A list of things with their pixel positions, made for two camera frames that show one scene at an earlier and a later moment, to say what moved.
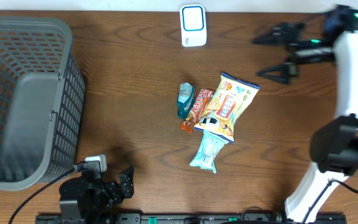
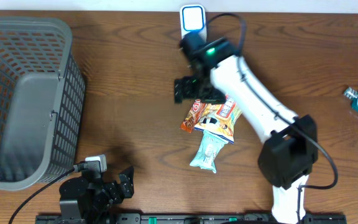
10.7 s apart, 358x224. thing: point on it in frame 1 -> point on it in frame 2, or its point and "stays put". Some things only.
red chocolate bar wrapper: x=201 y=103 stays put
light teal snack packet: x=209 y=148 stays put
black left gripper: x=126 y=185 stays put
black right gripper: x=288 y=34 -> x=214 y=96
